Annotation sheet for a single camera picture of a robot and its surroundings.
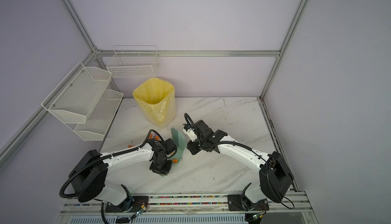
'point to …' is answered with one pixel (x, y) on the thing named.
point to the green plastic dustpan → (180, 144)
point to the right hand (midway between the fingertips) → (187, 146)
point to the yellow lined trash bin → (157, 98)
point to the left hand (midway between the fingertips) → (163, 174)
